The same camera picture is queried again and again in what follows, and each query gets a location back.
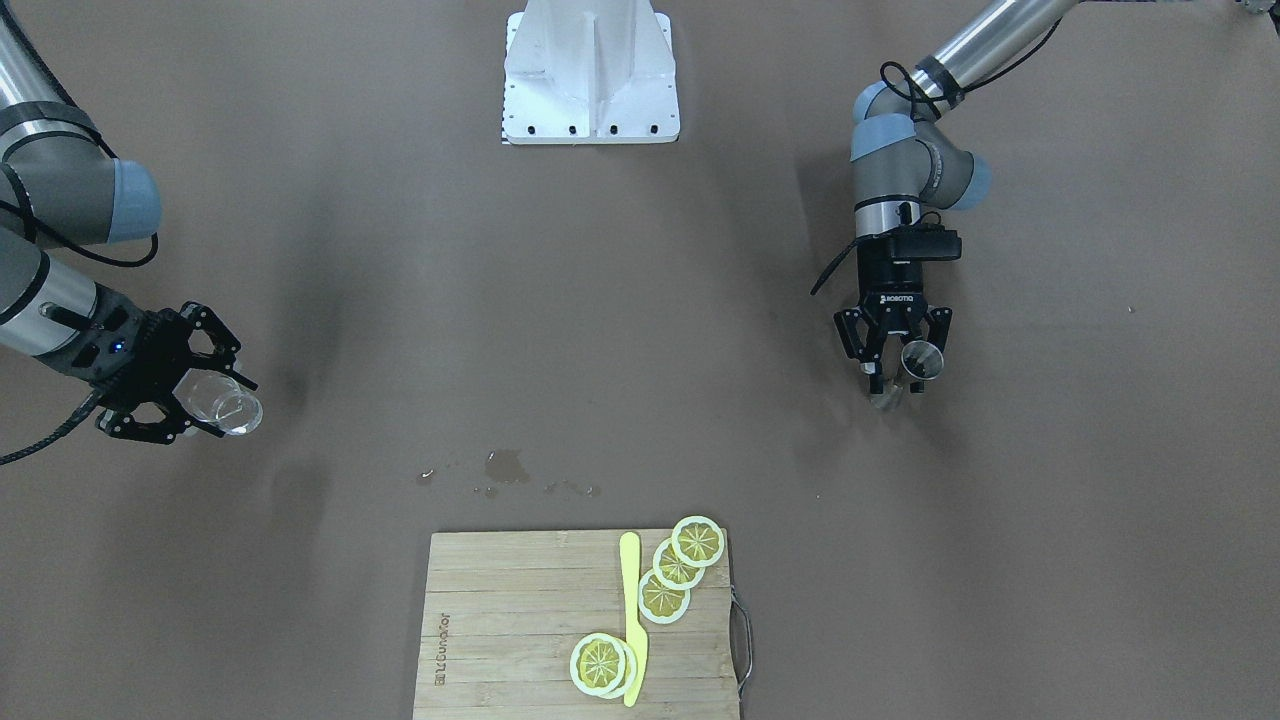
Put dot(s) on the lemon slice stack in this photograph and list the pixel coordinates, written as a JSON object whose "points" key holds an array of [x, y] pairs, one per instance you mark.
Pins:
{"points": [[698, 541]]}

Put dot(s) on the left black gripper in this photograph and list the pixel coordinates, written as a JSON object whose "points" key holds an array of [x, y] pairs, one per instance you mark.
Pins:
{"points": [[893, 291]]}

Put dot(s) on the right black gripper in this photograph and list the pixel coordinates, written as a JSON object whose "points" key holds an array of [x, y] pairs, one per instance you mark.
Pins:
{"points": [[146, 368]]}

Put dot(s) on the bamboo cutting board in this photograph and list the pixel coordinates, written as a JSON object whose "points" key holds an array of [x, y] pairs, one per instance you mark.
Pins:
{"points": [[504, 609]]}

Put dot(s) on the clear glass measuring cup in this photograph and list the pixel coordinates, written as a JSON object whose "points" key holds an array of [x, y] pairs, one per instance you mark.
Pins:
{"points": [[220, 401]]}

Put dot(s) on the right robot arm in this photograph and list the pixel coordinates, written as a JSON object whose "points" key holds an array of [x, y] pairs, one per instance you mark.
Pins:
{"points": [[63, 188]]}

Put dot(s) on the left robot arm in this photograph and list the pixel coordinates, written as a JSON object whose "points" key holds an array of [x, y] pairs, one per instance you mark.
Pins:
{"points": [[904, 168]]}

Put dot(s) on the lemon slice middle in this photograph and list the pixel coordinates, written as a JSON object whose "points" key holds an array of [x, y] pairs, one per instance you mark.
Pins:
{"points": [[672, 572]]}

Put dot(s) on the lemon slice far single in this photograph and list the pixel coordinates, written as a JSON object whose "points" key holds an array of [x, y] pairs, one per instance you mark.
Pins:
{"points": [[603, 666]]}

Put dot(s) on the steel jigger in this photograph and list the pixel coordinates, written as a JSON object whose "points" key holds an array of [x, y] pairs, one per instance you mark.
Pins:
{"points": [[920, 362]]}

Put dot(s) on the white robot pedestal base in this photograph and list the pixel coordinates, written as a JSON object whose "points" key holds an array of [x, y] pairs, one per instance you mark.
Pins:
{"points": [[589, 73]]}

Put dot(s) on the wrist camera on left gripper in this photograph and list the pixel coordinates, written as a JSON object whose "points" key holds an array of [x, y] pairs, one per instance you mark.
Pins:
{"points": [[922, 243]]}

